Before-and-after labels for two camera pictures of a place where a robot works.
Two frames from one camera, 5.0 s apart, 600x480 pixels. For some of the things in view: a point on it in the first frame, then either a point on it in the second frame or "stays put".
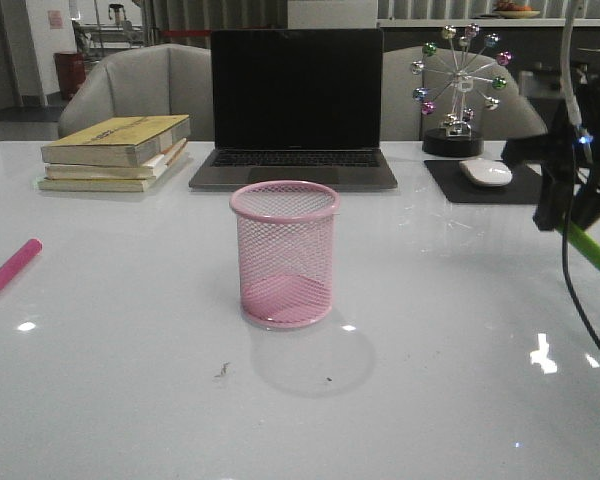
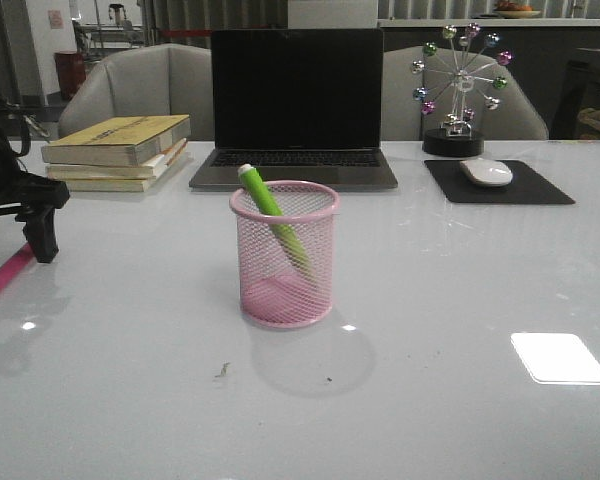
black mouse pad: [526, 185] stays put
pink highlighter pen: [7, 271] stays put
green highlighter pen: [592, 247] to [284, 231]
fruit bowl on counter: [510, 10] stays put
